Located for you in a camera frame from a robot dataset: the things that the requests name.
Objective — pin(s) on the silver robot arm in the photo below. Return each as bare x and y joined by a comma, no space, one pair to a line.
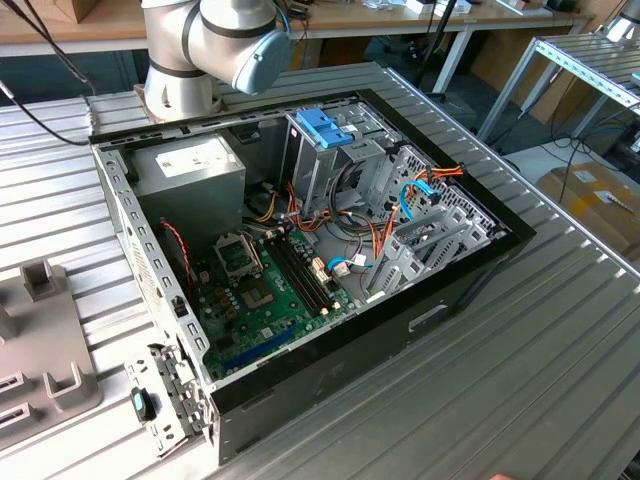
170,50

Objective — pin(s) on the grey metal disk bay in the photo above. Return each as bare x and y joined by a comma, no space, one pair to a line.
400,265

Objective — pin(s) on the black RAM slot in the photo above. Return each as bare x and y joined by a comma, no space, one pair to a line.
296,277
308,272

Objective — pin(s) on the thin metal locking lever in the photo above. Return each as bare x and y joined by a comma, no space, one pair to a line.
255,254

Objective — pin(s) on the grey metal drive cage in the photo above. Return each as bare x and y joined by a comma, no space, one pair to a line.
312,170

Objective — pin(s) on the CPU socket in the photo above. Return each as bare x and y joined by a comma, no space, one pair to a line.
257,295

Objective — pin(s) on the green motherboard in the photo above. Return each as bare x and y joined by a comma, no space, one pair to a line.
270,325

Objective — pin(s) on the blue plastic bay latch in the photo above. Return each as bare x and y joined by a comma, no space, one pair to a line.
320,127

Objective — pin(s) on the blue expansion slot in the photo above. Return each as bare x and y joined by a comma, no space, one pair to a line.
260,350

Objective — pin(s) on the black open PC case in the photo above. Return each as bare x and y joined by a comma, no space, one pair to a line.
350,370

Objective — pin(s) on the grey power supply unit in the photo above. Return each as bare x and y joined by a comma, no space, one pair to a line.
190,200

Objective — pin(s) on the black case fan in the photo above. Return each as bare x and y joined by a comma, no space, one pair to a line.
172,260

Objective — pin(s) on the small black teal device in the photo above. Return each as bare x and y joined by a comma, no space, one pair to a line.
142,405

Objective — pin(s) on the black tripod stand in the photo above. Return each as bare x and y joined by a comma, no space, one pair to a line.
441,30

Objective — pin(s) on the small white box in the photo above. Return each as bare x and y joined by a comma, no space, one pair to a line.
420,6

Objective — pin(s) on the large brown cardboard box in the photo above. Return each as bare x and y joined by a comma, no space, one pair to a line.
590,215

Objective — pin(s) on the grey parts rack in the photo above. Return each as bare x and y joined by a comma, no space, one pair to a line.
45,325

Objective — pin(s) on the small metal tool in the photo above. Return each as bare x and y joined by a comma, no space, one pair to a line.
620,202

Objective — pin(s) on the small brown cardboard box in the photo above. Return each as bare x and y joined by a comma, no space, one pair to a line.
82,7

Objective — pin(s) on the wooden desk white frame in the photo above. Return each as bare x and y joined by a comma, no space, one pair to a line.
50,27
380,19

